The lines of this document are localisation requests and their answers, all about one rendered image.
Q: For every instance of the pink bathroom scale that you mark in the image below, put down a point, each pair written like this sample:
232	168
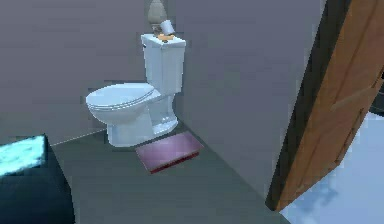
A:
168	150

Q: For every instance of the orange flat object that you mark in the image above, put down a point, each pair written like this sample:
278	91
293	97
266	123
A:
165	37

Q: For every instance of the white toilet paper roll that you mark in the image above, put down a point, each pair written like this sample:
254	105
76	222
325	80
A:
167	26

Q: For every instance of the beige oval vase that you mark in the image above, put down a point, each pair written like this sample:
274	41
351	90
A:
157	11

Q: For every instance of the brown wooden room door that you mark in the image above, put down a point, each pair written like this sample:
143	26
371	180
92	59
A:
336	106

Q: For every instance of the dark bathtub with water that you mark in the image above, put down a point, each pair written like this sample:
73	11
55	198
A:
26	180

